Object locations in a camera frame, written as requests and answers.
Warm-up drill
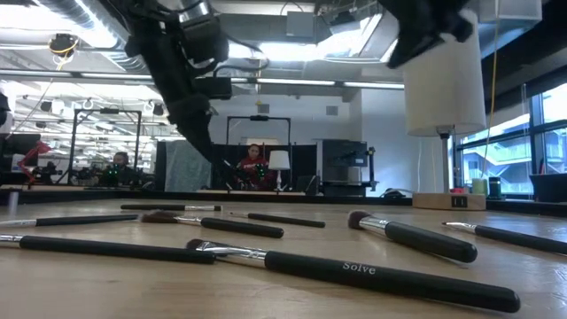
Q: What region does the long ceiling light strip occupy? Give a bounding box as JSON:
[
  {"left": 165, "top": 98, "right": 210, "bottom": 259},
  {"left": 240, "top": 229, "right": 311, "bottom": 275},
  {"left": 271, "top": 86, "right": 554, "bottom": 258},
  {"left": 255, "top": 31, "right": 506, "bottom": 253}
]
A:
[{"left": 0, "top": 68, "right": 406, "bottom": 90}]

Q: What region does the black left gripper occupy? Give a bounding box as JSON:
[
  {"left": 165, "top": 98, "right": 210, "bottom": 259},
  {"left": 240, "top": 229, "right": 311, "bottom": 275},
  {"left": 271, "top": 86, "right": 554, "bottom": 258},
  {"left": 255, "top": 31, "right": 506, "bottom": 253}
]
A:
[{"left": 132, "top": 30, "right": 214, "bottom": 163}]

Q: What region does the fluffy brown head makeup brush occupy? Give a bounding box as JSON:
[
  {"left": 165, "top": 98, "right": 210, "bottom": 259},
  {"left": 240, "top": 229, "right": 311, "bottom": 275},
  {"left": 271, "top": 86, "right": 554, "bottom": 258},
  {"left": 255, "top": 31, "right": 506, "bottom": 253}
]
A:
[{"left": 140, "top": 211, "right": 286, "bottom": 240}]

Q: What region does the black cabinet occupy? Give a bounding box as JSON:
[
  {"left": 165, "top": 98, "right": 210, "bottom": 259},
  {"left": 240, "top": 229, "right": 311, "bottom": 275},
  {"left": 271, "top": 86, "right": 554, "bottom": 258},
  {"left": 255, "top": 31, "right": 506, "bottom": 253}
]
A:
[{"left": 315, "top": 137, "right": 378, "bottom": 198}]

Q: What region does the black cable coil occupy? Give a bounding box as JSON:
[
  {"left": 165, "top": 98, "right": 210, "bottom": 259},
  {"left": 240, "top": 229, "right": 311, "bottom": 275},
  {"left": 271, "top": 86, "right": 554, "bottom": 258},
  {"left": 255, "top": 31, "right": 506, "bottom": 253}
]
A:
[{"left": 379, "top": 187, "right": 414, "bottom": 199}]

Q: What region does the black ceiling device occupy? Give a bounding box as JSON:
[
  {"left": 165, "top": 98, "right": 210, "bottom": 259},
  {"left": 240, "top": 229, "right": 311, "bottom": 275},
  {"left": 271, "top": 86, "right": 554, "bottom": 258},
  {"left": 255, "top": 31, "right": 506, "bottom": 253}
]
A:
[{"left": 47, "top": 32, "right": 82, "bottom": 59}]

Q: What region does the thick black handled makeup brush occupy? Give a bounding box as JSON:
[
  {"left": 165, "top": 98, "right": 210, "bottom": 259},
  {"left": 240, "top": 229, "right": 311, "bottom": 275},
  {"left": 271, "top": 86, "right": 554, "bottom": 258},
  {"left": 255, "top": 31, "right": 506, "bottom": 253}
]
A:
[{"left": 346, "top": 210, "right": 479, "bottom": 265}]

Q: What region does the black brush with Solve print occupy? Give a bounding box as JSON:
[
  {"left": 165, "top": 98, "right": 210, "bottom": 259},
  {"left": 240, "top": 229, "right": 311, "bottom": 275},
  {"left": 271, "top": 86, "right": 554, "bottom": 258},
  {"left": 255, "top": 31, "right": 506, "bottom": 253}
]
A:
[{"left": 185, "top": 238, "right": 522, "bottom": 315}]

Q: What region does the black rig frame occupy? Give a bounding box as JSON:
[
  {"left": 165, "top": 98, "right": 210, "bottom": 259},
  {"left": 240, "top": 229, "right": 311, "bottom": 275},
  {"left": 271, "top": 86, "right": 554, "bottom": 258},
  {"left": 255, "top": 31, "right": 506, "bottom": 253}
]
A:
[
  {"left": 66, "top": 107, "right": 144, "bottom": 186},
  {"left": 225, "top": 114, "right": 292, "bottom": 147}
]

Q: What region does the pale upright post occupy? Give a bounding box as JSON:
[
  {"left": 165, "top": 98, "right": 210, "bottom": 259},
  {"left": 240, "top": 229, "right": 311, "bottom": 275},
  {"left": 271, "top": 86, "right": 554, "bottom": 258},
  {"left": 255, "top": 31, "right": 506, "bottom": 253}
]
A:
[{"left": 7, "top": 191, "right": 20, "bottom": 219}]

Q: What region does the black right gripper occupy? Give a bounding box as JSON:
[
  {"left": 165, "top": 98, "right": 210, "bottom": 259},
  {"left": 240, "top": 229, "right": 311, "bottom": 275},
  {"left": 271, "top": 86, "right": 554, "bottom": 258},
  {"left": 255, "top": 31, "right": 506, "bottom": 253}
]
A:
[{"left": 380, "top": 0, "right": 475, "bottom": 70}]

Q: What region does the black monitor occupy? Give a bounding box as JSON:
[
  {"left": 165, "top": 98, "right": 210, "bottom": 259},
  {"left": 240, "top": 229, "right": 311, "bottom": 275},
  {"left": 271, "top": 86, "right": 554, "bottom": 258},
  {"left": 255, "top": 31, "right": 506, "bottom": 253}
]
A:
[{"left": 0, "top": 132, "right": 43, "bottom": 187}]

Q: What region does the grey cloth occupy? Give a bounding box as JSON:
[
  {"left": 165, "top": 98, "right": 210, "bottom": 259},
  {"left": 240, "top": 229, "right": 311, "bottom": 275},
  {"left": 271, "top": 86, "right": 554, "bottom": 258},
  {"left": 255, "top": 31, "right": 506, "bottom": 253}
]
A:
[{"left": 164, "top": 140, "right": 214, "bottom": 193}]

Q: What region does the black partition panel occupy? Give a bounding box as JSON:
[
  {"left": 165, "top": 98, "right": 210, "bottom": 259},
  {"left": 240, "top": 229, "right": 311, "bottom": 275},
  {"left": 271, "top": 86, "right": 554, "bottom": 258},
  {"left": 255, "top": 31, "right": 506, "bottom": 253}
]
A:
[{"left": 211, "top": 142, "right": 318, "bottom": 192}]

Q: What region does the person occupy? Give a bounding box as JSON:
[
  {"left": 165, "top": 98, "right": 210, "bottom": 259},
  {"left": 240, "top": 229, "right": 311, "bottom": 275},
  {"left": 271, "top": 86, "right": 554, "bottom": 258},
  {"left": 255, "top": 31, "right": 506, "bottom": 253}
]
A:
[
  {"left": 99, "top": 151, "right": 136, "bottom": 188},
  {"left": 237, "top": 143, "right": 275, "bottom": 192}
]

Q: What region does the angled head makeup brush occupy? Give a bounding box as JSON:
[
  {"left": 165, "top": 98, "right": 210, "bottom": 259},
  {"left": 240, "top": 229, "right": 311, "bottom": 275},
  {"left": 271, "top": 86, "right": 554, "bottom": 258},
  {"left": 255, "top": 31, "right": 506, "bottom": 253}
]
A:
[{"left": 441, "top": 221, "right": 567, "bottom": 257}]

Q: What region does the small white background lamp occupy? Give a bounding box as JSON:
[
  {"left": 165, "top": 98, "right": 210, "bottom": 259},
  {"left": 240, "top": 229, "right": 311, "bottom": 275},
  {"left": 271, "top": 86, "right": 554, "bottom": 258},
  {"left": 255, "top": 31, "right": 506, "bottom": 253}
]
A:
[{"left": 268, "top": 149, "right": 292, "bottom": 193}]

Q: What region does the green cup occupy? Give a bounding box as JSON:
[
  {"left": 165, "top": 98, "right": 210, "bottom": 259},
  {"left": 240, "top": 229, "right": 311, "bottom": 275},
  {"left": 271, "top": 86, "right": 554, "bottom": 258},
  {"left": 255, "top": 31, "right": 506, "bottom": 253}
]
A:
[{"left": 470, "top": 177, "right": 489, "bottom": 197}]

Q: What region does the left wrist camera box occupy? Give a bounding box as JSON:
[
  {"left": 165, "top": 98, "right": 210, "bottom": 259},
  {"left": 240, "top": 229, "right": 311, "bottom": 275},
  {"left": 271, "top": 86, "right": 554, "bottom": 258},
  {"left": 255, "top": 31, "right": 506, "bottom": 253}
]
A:
[{"left": 193, "top": 76, "right": 233, "bottom": 101}]

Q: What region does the dark cup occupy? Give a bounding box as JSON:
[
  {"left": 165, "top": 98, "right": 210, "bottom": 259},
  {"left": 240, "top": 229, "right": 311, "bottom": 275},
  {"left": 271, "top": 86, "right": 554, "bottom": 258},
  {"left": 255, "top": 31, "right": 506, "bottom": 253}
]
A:
[{"left": 487, "top": 175, "right": 503, "bottom": 199}]

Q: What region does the white shade table lamp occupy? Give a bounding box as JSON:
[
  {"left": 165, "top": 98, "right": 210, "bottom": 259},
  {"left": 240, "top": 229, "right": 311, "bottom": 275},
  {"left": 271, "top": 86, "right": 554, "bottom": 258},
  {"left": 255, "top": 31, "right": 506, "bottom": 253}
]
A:
[{"left": 401, "top": 8, "right": 487, "bottom": 212}]

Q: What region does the black aluminium table frame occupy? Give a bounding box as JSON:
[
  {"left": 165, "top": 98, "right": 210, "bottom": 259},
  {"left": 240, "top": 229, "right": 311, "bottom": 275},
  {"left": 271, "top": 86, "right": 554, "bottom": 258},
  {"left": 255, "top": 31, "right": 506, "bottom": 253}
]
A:
[{"left": 0, "top": 187, "right": 567, "bottom": 219}]

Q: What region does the thin black liner brush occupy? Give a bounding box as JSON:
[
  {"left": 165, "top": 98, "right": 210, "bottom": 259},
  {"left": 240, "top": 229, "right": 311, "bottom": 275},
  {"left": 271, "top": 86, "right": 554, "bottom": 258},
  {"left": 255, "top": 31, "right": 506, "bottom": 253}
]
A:
[{"left": 229, "top": 212, "right": 327, "bottom": 230}]

